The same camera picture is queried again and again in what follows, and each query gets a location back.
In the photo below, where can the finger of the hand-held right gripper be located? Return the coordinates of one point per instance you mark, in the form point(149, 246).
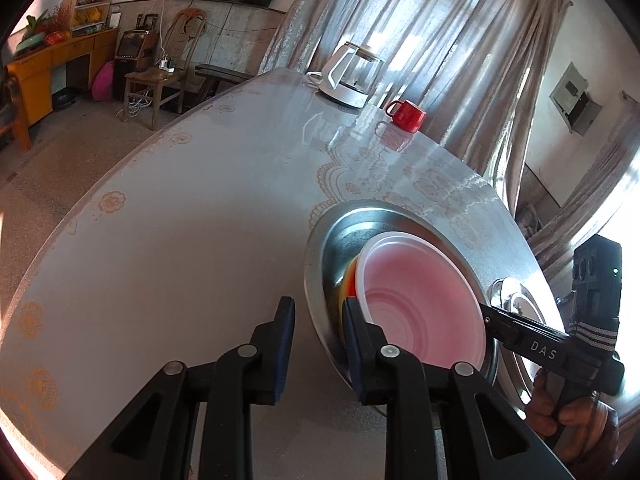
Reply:
point(502, 327)
point(542, 329)

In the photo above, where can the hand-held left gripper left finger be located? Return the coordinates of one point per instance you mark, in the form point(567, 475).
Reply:
point(285, 345)

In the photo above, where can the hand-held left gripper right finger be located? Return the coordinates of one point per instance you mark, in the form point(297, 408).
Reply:
point(356, 355)

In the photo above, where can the white plate with red print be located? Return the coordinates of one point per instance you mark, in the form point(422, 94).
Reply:
point(515, 365)

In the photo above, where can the yellow plastic bowl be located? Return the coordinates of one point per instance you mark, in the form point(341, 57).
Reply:
point(350, 285)

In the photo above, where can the red plastic bowl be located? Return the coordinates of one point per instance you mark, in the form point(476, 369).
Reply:
point(420, 300)

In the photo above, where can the stainless steel bowl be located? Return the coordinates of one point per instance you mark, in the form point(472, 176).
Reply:
point(340, 240)

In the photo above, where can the person's right hand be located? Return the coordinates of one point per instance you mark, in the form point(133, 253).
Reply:
point(537, 400)

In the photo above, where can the patterned cushion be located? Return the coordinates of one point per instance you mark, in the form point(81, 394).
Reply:
point(527, 220)

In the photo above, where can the beige side window curtain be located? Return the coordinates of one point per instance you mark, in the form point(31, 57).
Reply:
point(590, 195)

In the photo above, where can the red mug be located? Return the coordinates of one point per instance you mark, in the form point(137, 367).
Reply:
point(410, 116)

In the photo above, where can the white glass electric kettle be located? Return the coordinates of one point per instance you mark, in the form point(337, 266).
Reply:
point(345, 90)

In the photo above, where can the beige sheer curtain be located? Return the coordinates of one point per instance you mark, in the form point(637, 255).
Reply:
point(450, 60)

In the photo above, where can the dark wooden bench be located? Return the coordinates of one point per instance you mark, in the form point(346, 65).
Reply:
point(225, 74)

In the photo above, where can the wooden chair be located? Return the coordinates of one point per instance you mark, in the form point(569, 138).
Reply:
point(150, 77)

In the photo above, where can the white power strip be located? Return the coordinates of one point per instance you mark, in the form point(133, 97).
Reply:
point(166, 65)

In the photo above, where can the pink bag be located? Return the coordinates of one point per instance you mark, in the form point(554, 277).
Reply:
point(102, 85)

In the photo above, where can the dark speaker box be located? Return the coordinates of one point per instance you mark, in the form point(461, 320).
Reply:
point(131, 47)

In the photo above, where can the orange wooden cabinet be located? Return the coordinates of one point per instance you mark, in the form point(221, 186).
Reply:
point(45, 67)

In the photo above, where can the small white box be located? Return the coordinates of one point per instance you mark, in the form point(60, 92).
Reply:
point(115, 19)

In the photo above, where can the small cluttered shelf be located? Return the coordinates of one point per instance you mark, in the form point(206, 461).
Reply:
point(92, 12)

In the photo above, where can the teal tray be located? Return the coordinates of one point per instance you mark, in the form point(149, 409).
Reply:
point(30, 45)

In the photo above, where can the green plant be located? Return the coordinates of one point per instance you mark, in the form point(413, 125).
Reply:
point(35, 24)

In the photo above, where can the wall electrical box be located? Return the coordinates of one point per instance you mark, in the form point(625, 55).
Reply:
point(570, 90)

